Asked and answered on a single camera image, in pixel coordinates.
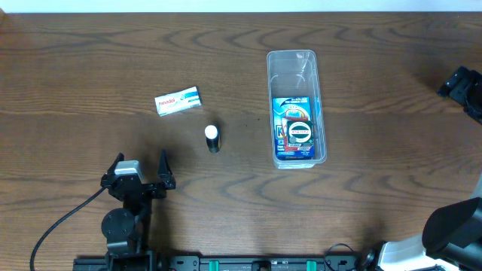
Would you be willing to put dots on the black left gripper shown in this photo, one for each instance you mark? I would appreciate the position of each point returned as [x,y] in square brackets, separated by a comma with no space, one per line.
[144,188]

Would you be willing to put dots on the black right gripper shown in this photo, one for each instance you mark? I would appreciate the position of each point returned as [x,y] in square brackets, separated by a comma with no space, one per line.
[459,86]

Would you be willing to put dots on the white green Panadol box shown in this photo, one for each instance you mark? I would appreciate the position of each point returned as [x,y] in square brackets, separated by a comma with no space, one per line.
[178,101]

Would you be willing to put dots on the black bottle white cap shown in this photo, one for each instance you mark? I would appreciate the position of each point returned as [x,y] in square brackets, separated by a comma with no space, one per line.
[213,140]

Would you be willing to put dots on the red Panadol ActiFast box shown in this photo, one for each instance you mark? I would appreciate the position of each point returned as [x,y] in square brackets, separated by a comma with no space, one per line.
[287,148]

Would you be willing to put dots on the blue Kool Fever box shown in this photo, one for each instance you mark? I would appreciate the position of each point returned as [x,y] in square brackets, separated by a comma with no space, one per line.
[296,107]

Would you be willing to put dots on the dark green small box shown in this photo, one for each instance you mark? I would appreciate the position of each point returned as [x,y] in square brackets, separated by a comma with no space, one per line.
[299,133]

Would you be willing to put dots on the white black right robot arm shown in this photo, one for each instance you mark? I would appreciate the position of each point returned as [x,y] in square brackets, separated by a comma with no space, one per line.
[451,238]

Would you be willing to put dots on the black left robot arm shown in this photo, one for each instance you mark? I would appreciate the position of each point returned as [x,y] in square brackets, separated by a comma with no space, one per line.
[126,229]

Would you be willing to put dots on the clear plastic container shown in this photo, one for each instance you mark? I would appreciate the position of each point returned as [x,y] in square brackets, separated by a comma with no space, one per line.
[295,73]

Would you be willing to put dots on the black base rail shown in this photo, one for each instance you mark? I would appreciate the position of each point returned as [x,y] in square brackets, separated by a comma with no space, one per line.
[330,262]

